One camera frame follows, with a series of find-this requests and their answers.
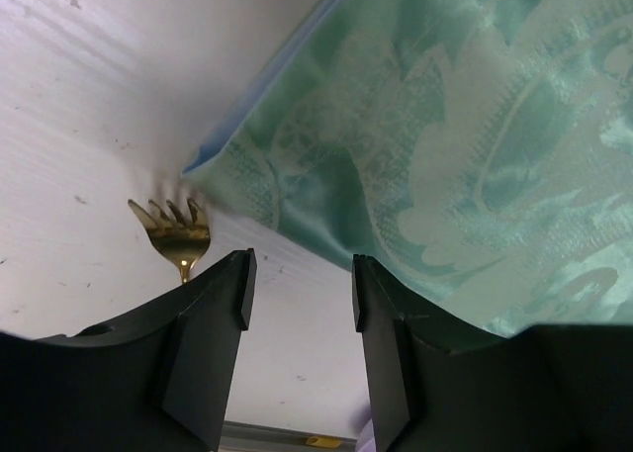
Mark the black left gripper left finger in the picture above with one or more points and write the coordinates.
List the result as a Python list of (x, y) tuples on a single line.
[(156, 378)]

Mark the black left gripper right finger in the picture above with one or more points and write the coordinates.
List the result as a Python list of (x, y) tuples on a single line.
[(438, 383)]

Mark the teal patterned satin cloth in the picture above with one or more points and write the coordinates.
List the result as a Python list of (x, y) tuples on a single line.
[(481, 150)]

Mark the lilac round plastic plate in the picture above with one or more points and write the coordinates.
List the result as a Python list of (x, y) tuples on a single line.
[(366, 441)]

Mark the gold fork green handle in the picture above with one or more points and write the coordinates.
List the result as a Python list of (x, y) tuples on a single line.
[(180, 240)]

